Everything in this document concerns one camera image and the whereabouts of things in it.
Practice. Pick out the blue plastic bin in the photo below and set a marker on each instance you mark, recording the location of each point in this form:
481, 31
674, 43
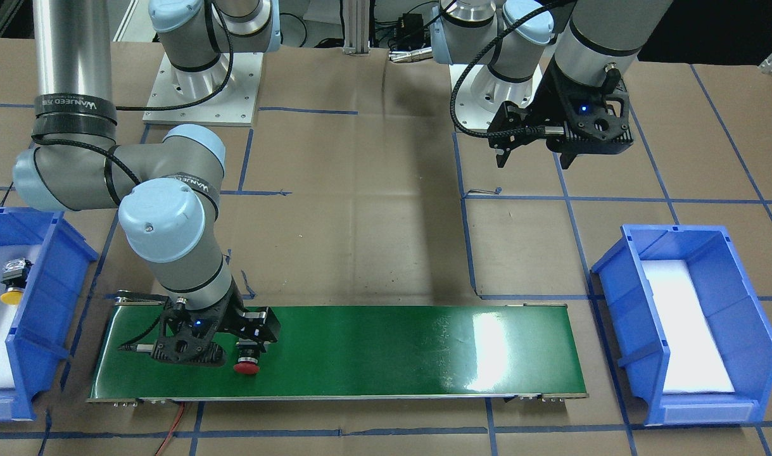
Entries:
36, 339
734, 314

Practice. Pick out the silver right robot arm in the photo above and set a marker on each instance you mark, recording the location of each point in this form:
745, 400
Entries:
167, 195

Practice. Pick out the black wrist camera block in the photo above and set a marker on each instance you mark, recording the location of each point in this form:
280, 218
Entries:
187, 342

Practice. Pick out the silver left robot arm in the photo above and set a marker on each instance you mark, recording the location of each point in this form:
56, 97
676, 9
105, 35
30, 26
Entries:
543, 71

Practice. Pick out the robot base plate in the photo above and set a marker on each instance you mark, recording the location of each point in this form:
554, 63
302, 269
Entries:
481, 94
233, 106

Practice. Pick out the red mushroom push button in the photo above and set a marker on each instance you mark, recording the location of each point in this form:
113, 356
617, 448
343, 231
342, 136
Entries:
248, 354

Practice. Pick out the yellow mushroom push button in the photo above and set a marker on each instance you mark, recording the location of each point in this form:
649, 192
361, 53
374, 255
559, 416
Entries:
15, 275

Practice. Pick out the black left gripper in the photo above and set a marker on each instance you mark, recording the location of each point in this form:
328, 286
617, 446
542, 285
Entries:
552, 101

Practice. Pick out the green conveyor belt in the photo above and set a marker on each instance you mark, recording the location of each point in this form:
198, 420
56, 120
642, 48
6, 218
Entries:
355, 352

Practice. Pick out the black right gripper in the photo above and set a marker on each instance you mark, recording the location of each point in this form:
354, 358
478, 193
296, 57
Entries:
232, 314

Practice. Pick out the aluminium frame post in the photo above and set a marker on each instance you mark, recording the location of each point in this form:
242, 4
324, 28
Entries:
356, 21

